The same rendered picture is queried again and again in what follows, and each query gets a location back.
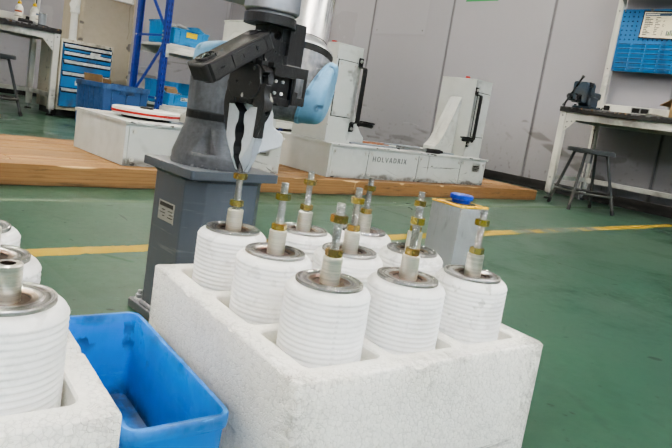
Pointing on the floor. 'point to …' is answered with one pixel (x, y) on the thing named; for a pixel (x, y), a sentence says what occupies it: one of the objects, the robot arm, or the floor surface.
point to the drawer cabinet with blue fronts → (74, 66)
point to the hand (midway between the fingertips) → (238, 161)
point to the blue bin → (149, 383)
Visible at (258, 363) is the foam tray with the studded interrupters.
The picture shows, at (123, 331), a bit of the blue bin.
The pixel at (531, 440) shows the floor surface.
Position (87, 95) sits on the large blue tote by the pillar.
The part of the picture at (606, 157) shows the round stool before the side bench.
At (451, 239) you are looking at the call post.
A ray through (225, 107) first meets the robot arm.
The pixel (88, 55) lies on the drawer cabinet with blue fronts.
